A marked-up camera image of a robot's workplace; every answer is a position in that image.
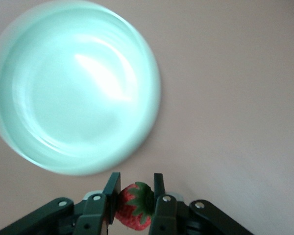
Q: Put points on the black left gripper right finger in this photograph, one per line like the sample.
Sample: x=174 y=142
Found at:
x=166 y=215

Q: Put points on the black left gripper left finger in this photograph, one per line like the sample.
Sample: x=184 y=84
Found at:
x=88 y=215

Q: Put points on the red strawberry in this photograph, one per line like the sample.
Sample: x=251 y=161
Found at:
x=129 y=208

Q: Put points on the pale green round plate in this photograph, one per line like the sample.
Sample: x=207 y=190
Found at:
x=76 y=98

